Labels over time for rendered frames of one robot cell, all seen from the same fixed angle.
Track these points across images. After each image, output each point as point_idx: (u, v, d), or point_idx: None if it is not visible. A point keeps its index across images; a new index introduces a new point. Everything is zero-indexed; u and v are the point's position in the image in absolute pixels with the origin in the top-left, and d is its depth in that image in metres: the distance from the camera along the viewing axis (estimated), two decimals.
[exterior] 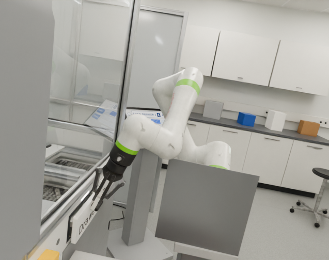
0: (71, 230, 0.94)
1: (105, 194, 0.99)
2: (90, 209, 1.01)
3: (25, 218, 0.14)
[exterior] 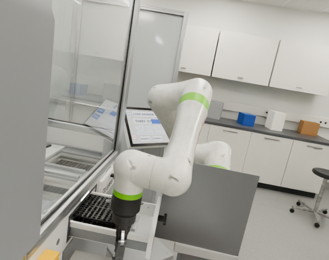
0: (144, 246, 0.92)
1: (115, 254, 0.81)
2: None
3: (25, 218, 0.14)
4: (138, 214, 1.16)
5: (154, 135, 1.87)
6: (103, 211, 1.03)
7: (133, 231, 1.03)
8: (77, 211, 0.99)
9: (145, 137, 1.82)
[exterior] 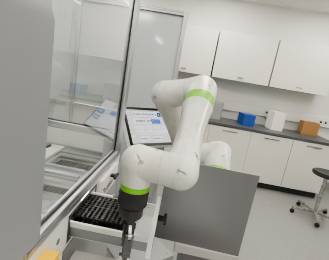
0: (144, 246, 0.92)
1: (122, 249, 0.81)
2: None
3: (25, 218, 0.14)
4: None
5: (154, 135, 1.87)
6: (103, 211, 1.03)
7: None
8: (77, 211, 0.99)
9: (145, 137, 1.82)
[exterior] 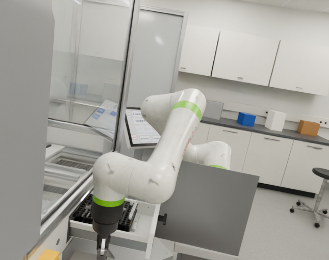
0: (144, 246, 0.92)
1: None
2: None
3: (25, 218, 0.14)
4: (138, 214, 1.16)
5: (154, 135, 1.87)
6: None
7: (133, 231, 1.03)
8: (77, 211, 0.99)
9: (145, 137, 1.82)
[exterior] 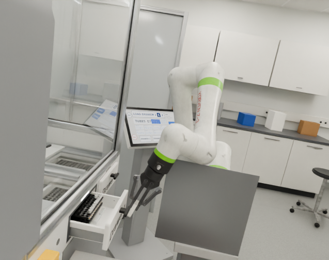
0: (102, 237, 0.93)
1: (142, 200, 1.01)
2: (127, 216, 1.03)
3: (25, 218, 0.14)
4: (104, 207, 1.17)
5: (154, 135, 1.87)
6: None
7: (95, 223, 1.04)
8: None
9: (145, 137, 1.82)
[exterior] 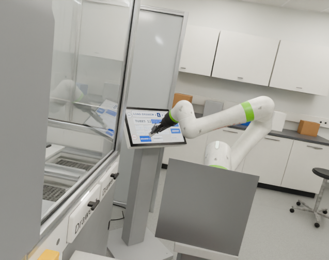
0: None
1: None
2: (150, 133, 1.78)
3: (25, 218, 0.14)
4: None
5: (154, 135, 1.87)
6: None
7: None
8: None
9: (145, 137, 1.82)
